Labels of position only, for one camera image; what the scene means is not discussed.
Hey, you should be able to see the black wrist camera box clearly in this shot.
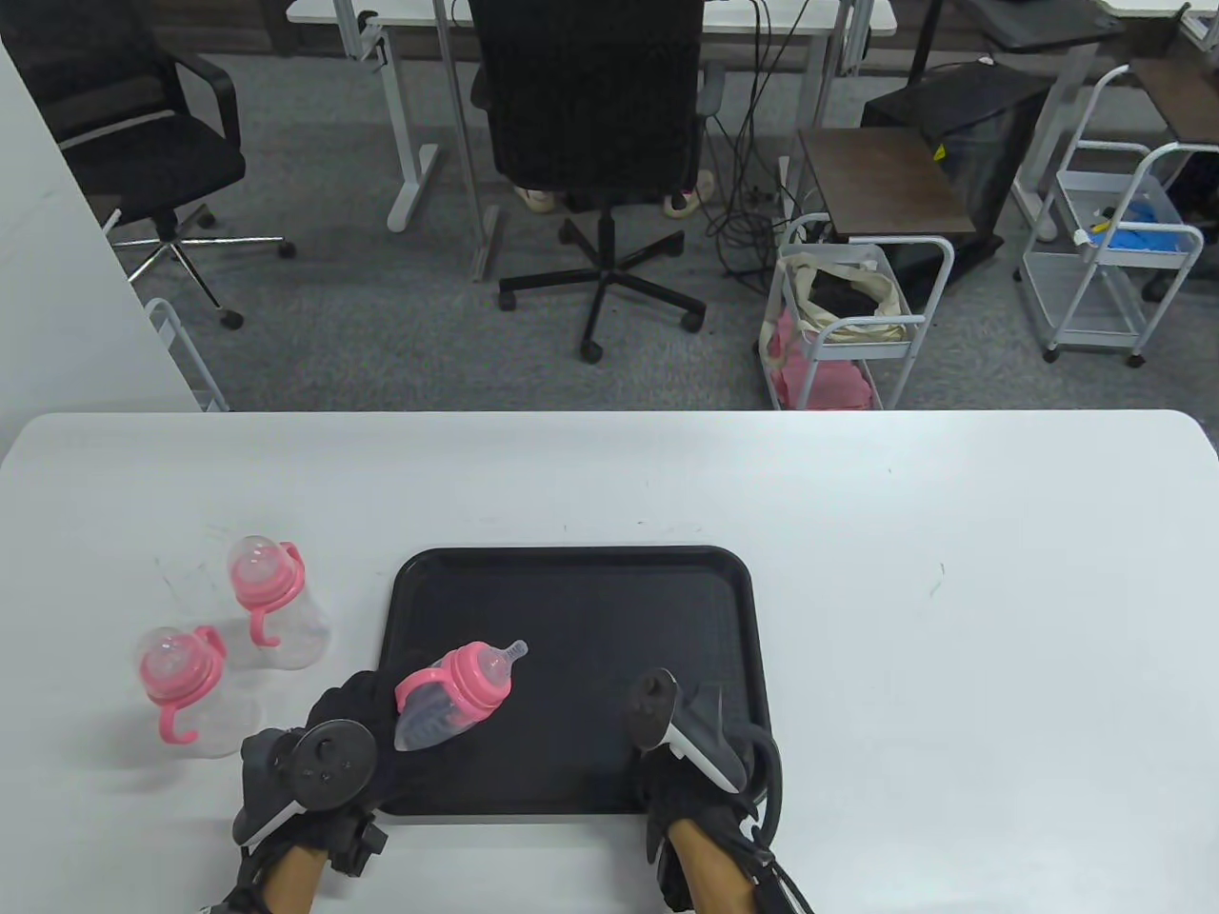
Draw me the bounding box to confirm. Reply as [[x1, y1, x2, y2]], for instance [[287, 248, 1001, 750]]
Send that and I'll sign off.
[[752, 857, 812, 914]]

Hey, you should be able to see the black and white controller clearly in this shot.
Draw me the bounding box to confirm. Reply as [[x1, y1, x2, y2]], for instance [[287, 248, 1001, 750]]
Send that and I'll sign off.
[[233, 719, 380, 846], [624, 666, 788, 831]]

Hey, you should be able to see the black plastic tray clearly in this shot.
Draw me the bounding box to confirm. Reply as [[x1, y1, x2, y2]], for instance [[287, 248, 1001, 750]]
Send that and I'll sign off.
[[360, 545, 777, 825]]

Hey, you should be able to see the pink bag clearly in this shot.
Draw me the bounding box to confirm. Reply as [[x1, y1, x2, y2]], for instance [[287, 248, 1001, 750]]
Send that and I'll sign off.
[[759, 314, 882, 412]]

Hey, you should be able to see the person's right forearm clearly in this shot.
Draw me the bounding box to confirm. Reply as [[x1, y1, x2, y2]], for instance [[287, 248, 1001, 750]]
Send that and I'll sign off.
[[667, 821, 755, 914]]

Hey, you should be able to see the black wrist sensor module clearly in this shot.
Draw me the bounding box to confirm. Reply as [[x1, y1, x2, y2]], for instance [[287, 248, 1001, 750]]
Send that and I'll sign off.
[[329, 814, 391, 879]]

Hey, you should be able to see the black office chair with armrests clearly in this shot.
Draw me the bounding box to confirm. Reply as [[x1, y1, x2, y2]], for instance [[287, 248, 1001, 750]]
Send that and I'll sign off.
[[0, 0, 298, 331]]

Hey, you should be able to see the person's left forearm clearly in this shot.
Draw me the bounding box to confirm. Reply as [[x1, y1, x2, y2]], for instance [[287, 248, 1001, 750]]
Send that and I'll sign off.
[[259, 843, 322, 914]]

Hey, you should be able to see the white partition board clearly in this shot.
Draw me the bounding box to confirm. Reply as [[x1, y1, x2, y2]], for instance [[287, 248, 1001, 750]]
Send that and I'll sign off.
[[0, 43, 204, 456]]

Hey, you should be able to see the person's left hand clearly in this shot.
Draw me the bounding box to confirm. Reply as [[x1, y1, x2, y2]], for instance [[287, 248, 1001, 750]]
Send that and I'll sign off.
[[305, 669, 447, 812]]

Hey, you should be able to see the brown side table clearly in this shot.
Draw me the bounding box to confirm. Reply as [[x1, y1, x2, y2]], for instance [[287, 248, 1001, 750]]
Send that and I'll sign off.
[[796, 124, 1006, 277]]

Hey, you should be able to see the bundle of black cables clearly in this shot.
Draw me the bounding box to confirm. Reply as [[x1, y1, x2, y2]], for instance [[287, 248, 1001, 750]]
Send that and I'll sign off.
[[700, 0, 810, 277]]

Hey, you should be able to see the beige tote bag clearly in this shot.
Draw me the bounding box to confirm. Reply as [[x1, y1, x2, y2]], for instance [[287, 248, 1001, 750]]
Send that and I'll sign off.
[[786, 252, 910, 344]]

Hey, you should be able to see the white desk with legs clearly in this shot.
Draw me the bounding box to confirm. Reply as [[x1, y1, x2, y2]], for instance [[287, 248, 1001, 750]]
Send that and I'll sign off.
[[286, 0, 898, 284]]

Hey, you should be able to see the black desk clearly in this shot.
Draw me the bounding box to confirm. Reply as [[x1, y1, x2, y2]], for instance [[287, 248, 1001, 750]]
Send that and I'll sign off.
[[905, 0, 1129, 91]]

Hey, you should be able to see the blue cloth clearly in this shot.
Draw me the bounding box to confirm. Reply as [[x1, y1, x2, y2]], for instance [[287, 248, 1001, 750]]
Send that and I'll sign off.
[[1076, 195, 1203, 253]]

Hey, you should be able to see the person's right hand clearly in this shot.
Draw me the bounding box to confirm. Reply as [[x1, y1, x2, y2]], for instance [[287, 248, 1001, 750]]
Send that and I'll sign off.
[[634, 750, 761, 904]]

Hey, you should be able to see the white trolley cart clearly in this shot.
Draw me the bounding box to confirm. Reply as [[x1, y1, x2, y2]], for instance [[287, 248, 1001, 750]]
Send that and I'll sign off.
[[1014, 62, 1209, 368], [759, 211, 956, 412]]

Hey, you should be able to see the aluminium frame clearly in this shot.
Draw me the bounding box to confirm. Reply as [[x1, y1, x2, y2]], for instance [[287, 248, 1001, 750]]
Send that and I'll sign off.
[[430, 0, 504, 284]]

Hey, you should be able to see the black high-back office chair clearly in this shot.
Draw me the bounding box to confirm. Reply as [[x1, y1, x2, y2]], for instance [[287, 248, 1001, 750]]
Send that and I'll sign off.
[[469, 0, 729, 365]]

